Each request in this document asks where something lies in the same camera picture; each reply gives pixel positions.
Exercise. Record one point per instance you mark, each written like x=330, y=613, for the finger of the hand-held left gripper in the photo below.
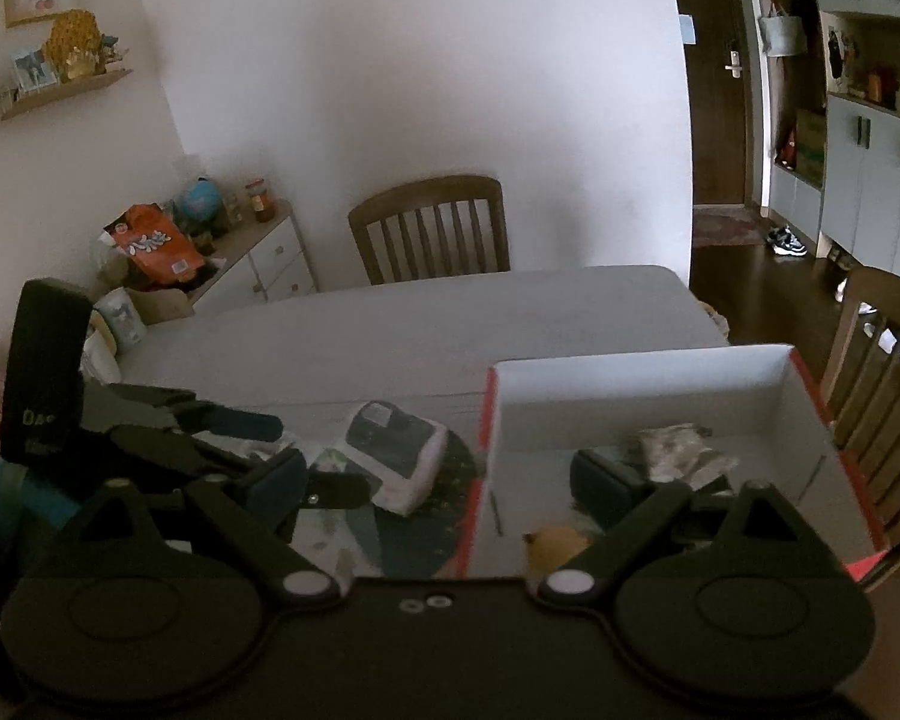
x=337, y=493
x=240, y=426

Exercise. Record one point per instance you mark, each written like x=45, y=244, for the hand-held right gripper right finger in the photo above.
x=601, y=486

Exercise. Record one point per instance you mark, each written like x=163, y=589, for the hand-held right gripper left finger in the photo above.
x=281, y=481

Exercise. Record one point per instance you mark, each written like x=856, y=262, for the yellow bread packet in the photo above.
x=559, y=551

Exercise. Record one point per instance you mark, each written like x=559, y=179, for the white tissue pack dark label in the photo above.
x=397, y=442

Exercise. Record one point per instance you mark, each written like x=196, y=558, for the red cardboard box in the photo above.
x=645, y=390

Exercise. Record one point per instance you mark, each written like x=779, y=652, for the white desktop table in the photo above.
x=457, y=315

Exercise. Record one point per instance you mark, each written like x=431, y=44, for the person's left hand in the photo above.
x=15, y=502

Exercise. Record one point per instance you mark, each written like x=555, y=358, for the white printed container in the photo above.
x=120, y=319

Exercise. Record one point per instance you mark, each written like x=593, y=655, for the small brown cardboard box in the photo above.
x=161, y=306

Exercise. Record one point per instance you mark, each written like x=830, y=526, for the orange snack bag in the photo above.
x=154, y=244

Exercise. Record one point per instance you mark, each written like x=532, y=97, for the white sideboard cabinet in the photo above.
x=277, y=262

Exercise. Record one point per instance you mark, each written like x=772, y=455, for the blue globe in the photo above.
x=199, y=199

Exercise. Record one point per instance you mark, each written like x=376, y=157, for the glass jar with red lid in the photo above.
x=256, y=202

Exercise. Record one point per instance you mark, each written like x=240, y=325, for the doormat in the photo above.
x=727, y=226

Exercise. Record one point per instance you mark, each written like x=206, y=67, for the small standing photo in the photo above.
x=34, y=69

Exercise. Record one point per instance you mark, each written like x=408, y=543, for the wooden slat-back chair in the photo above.
x=892, y=405
x=427, y=199

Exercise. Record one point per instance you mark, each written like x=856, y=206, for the pair of sneakers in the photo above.
x=786, y=241

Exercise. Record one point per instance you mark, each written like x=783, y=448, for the gold ornament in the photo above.
x=75, y=45

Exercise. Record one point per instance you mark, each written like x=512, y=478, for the dark wooden door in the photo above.
x=720, y=135

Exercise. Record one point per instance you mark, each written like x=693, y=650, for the green cardboard box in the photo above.
x=810, y=150

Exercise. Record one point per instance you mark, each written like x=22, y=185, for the paper note on door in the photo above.
x=688, y=30

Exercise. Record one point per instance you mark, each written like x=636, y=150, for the grey tote bag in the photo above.
x=781, y=34

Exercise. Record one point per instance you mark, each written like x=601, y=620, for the wooden wall shelf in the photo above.
x=67, y=94

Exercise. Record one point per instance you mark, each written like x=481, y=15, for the white wall cabinet unit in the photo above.
x=877, y=187

